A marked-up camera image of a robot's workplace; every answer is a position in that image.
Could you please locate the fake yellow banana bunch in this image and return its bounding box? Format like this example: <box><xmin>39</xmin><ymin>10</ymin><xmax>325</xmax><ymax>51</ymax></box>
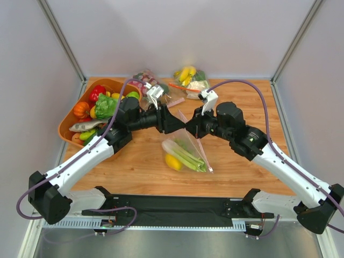
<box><xmin>174</xmin><ymin>66</ymin><xmax>197</xmax><ymax>87</ymax></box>

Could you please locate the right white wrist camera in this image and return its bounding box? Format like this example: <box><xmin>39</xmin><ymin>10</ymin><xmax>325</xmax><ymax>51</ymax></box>
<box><xmin>198</xmin><ymin>90</ymin><xmax>218</xmax><ymax>116</ymax></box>

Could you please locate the fake dark green cucumber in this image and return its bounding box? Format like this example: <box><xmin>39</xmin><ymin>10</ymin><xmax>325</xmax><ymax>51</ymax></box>
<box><xmin>83</xmin><ymin>132</ymin><xmax>97</xmax><ymax>146</ymax></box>

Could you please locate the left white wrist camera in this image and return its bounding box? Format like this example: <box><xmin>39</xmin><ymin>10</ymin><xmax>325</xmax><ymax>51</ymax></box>
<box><xmin>145</xmin><ymin>83</ymin><xmax>163</xmax><ymax>104</ymax></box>

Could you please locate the fake green celery stalk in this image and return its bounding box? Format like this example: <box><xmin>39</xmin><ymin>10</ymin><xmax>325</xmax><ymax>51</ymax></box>
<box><xmin>162</xmin><ymin>139</ymin><xmax>207</xmax><ymax>173</ymax></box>

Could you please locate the zip bag with bananas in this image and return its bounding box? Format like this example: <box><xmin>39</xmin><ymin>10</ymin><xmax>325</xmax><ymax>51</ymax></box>
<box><xmin>169</xmin><ymin>68</ymin><xmax>211</xmax><ymax>94</ymax></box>

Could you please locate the fake yellow lemon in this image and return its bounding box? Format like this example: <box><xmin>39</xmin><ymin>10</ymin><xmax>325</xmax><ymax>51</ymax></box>
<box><xmin>165</xmin><ymin>154</ymin><xmax>183</xmax><ymax>171</ymax></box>

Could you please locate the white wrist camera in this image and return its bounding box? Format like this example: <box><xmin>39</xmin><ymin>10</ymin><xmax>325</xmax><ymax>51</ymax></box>
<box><xmin>198</xmin><ymin>90</ymin><xmax>218</xmax><ymax>116</ymax></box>
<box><xmin>145</xmin><ymin>83</ymin><xmax>163</xmax><ymax>104</ymax></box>

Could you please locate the orange plastic basket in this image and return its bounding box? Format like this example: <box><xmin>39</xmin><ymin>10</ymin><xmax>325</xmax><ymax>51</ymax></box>
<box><xmin>58</xmin><ymin>77</ymin><xmax>143</xmax><ymax>162</ymax></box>

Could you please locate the fake peach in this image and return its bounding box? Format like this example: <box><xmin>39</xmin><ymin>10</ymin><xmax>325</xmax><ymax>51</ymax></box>
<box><xmin>71</xmin><ymin>132</ymin><xmax>84</xmax><ymax>146</ymax></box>

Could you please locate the fake orange pumpkin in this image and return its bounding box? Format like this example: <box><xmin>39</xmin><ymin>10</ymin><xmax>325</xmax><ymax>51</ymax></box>
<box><xmin>73</xmin><ymin>102</ymin><xmax>90</xmax><ymax>119</ymax></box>

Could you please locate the fake grey fish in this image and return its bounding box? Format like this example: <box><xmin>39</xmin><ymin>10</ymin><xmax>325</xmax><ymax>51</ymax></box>
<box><xmin>69</xmin><ymin>118</ymin><xmax>108</xmax><ymax>132</ymax></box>

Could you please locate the fake green avocado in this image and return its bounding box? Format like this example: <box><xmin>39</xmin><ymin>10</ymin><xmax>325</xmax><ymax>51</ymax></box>
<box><xmin>159</xmin><ymin>83</ymin><xmax>169</xmax><ymax>94</ymax></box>

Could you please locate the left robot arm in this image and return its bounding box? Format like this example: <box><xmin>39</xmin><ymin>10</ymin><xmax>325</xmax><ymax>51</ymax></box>
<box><xmin>28</xmin><ymin>97</ymin><xmax>185</xmax><ymax>225</ymax></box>

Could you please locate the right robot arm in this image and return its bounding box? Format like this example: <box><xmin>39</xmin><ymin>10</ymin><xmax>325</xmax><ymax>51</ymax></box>
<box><xmin>186</xmin><ymin>102</ymin><xmax>343</xmax><ymax>234</ymax></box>

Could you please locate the fake lime green fruit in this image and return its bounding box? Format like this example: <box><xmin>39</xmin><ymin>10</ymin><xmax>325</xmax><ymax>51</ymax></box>
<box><xmin>126</xmin><ymin>91</ymin><xmax>140</xmax><ymax>99</ymax></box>

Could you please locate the fake green lettuce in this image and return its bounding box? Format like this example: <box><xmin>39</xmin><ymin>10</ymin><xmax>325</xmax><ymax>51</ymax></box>
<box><xmin>95</xmin><ymin>94</ymin><xmax>118</xmax><ymax>119</ymax></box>

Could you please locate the fake white cauliflower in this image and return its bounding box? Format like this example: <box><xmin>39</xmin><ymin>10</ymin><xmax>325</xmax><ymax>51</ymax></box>
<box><xmin>186</xmin><ymin>81</ymin><xmax>210</xmax><ymax>99</ymax></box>

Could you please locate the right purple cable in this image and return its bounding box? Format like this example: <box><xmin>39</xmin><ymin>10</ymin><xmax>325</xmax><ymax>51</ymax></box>
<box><xmin>205</xmin><ymin>79</ymin><xmax>344</xmax><ymax>234</ymax></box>

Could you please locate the fake pink dragon fruit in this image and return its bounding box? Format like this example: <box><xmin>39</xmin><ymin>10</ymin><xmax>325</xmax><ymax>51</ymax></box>
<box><xmin>131</xmin><ymin>72</ymin><xmax>157</xmax><ymax>90</ymax></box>

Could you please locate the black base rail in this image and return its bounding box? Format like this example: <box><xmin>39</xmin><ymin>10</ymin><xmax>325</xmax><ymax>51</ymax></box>
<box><xmin>97</xmin><ymin>187</ymin><xmax>274</xmax><ymax>227</ymax></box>

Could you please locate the zip bag with dotted fruit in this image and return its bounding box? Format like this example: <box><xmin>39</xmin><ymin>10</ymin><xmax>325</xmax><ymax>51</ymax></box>
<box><xmin>128</xmin><ymin>69</ymin><xmax>185</xmax><ymax>110</ymax></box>

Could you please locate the fake red bell pepper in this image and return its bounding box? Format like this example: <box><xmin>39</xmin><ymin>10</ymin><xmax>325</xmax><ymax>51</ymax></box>
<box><xmin>89</xmin><ymin>84</ymin><xmax>106</xmax><ymax>103</ymax></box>

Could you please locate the clear zip bag pink slider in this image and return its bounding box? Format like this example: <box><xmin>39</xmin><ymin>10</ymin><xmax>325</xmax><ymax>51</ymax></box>
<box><xmin>161</xmin><ymin>109</ymin><xmax>214</xmax><ymax>174</ymax></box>

